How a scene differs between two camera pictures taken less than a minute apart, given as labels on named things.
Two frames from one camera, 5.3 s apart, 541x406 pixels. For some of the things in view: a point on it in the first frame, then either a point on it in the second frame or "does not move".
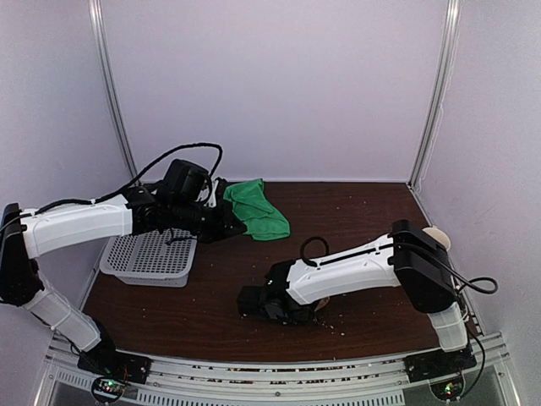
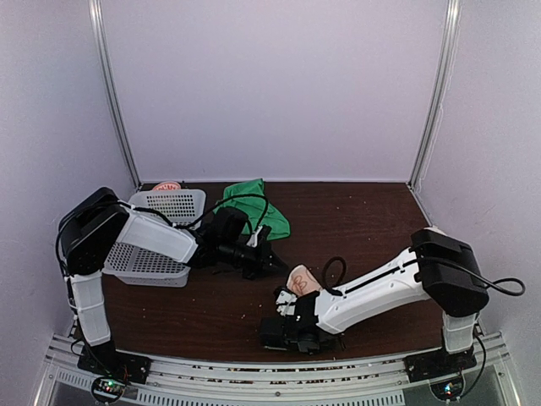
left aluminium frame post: x=96 y=17 does not move
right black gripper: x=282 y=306 → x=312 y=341
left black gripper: x=223 y=226 → x=265 y=256
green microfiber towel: x=263 y=220 does not move
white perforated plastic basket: x=150 y=258 does not move
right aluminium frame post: x=440 y=93 does not move
